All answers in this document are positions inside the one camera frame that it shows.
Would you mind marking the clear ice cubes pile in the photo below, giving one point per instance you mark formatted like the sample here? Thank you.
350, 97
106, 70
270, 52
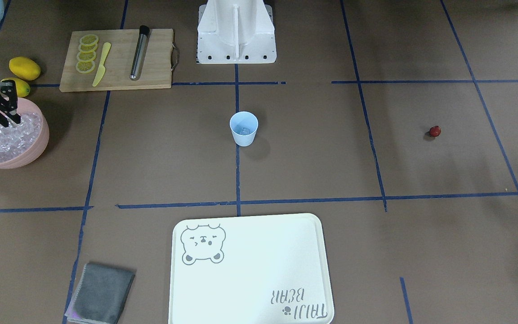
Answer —
18, 138

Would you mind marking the light blue plastic cup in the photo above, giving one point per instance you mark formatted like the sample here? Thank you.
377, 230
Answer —
244, 126

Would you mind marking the whole yellow lemon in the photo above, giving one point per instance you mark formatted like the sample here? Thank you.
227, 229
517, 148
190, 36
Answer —
24, 68
23, 89

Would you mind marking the pink bowl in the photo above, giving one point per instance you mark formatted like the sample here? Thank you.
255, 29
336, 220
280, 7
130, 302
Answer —
27, 106

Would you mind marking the lemon slice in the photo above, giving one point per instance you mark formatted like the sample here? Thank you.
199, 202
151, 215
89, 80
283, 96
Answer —
85, 67
86, 57
89, 40
87, 48

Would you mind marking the yellow plastic knife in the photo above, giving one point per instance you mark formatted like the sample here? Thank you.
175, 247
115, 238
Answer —
101, 69

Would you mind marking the steel muddler black tip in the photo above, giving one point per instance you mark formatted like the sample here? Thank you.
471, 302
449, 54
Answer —
140, 51

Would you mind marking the bamboo cutting board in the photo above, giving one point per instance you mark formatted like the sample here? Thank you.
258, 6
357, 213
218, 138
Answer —
156, 69

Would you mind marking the grey folded cloth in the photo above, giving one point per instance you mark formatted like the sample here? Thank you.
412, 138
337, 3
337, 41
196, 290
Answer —
100, 295

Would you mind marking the cream bear serving tray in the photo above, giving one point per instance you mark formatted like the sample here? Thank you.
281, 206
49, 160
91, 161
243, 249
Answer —
269, 269

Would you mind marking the red strawberry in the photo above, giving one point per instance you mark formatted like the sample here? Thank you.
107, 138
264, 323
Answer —
435, 131

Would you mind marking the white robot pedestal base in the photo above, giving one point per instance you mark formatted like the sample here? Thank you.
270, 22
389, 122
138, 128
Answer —
236, 32

